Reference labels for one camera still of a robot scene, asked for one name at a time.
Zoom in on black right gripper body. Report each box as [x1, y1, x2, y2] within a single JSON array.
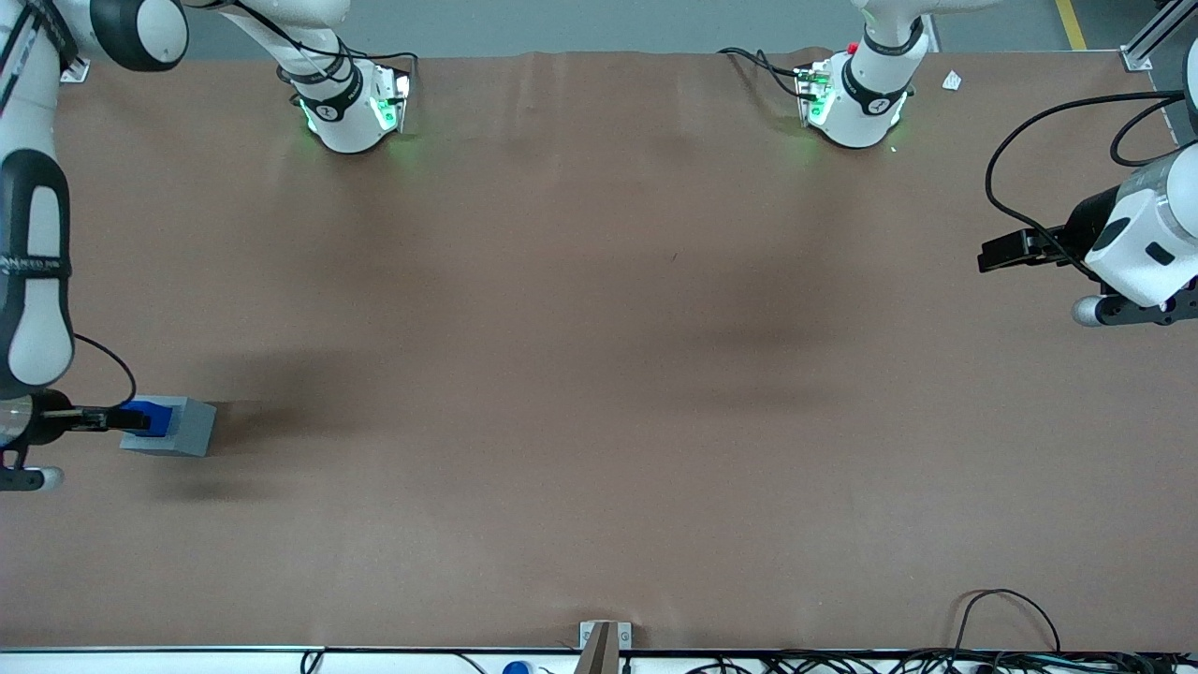
[[27, 394, 75, 447]]

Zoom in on brown table cover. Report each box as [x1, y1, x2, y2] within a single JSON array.
[[0, 47, 1198, 652]]

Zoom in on metal bracket with brown post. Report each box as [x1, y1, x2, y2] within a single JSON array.
[[575, 620, 634, 674]]

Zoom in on blue plastic part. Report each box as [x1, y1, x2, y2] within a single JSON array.
[[122, 399, 176, 441]]

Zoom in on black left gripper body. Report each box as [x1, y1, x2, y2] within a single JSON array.
[[1065, 185, 1124, 274]]

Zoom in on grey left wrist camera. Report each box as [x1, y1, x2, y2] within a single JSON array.
[[1072, 281, 1198, 328]]

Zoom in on black right base cable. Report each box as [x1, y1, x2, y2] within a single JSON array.
[[234, 0, 420, 91]]

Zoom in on long black left arm cable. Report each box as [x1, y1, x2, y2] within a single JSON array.
[[984, 90, 1190, 278]]

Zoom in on black looped cable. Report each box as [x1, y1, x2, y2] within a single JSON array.
[[953, 589, 1062, 656]]

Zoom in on short black left arm cable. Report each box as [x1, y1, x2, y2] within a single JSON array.
[[1110, 94, 1186, 169]]

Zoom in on black base cable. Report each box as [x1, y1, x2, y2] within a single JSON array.
[[234, 0, 420, 91], [718, 46, 809, 100]]

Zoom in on black left base cable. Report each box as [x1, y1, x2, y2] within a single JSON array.
[[718, 46, 809, 100]]

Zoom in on gray square base block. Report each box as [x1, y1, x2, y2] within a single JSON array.
[[119, 397, 217, 460]]

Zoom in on yellow floor tape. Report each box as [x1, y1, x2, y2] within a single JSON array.
[[1055, 0, 1089, 51]]

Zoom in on black cable bundle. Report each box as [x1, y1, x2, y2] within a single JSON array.
[[688, 650, 1198, 674]]

